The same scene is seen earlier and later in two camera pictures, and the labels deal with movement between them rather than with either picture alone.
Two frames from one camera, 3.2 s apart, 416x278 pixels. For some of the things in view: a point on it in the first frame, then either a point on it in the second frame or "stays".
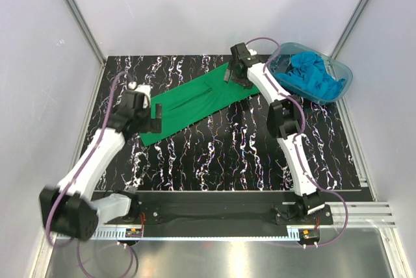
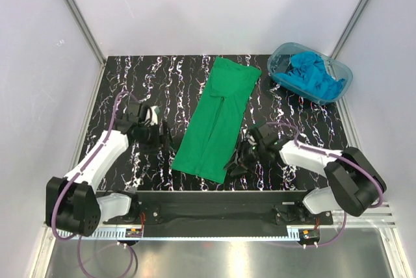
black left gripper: (153, 125) -> (157, 143)
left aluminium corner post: (78, 14) stays
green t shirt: (195, 100) -> (208, 141)
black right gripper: (246, 83) -> (237, 156)
